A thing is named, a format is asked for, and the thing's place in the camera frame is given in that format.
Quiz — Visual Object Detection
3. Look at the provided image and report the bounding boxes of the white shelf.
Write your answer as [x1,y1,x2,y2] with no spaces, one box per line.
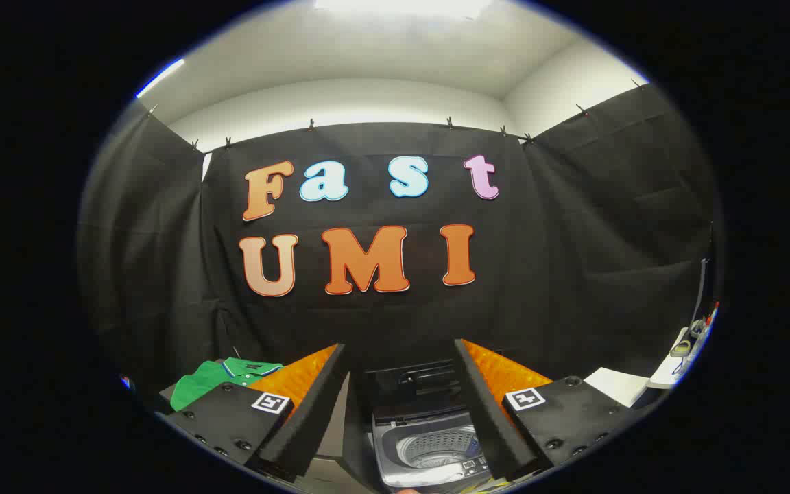
[649,328,694,390]

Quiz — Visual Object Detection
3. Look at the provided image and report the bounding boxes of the green polo shirt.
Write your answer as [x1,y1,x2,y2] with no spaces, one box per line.
[170,357,285,412]

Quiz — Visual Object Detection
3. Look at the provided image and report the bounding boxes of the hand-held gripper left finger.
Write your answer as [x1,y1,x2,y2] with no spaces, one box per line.
[162,343,349,483]

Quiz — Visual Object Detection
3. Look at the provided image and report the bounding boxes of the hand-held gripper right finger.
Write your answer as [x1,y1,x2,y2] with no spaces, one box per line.
[455,338,643,481]

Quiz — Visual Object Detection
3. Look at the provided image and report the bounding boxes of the grey washing machine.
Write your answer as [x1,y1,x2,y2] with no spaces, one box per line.
[371,405,499,491]

